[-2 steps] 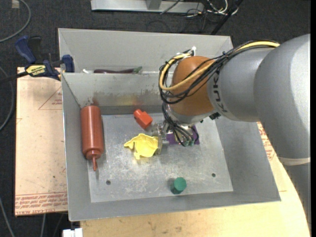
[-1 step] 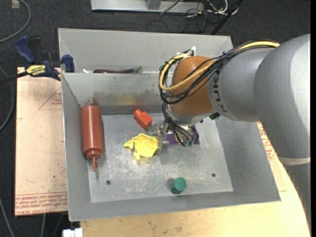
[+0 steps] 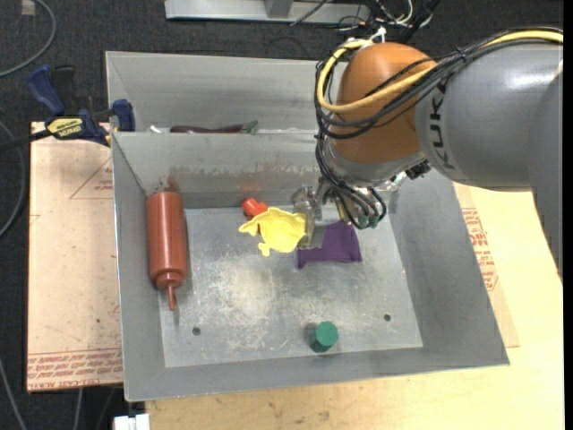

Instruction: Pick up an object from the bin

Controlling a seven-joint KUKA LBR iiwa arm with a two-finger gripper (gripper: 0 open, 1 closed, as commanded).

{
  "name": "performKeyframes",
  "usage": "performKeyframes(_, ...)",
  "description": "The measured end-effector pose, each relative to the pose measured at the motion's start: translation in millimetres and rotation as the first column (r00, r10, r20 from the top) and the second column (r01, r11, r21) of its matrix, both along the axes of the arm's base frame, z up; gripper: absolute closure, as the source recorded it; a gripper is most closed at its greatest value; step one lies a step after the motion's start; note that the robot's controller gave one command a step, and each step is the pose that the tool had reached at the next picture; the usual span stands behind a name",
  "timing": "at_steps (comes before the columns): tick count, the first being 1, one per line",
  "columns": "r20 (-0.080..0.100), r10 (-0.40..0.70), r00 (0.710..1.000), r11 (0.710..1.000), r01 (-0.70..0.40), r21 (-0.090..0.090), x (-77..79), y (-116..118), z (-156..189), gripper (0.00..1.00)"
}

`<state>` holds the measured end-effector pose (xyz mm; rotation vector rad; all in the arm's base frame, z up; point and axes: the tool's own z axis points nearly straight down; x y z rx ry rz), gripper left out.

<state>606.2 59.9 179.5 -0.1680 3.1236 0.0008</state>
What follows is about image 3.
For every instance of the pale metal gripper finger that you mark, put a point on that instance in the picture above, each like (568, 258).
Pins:
(320, 233)
(309, 229)

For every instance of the purple cloth bag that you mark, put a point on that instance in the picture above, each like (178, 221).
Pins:
(335, 246)

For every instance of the small orange toy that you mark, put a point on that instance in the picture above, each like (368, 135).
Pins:
(251, 207)

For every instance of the grey metal bin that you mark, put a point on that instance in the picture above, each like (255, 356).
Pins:
(268, 294)

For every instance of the green hexagonal block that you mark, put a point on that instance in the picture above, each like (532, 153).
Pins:
(324, 335)

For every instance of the red-brown squeeze bottle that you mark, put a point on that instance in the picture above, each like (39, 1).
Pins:
(166, 235)

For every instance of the brown cardboard board red print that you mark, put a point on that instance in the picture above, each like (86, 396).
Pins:
(71, 258)

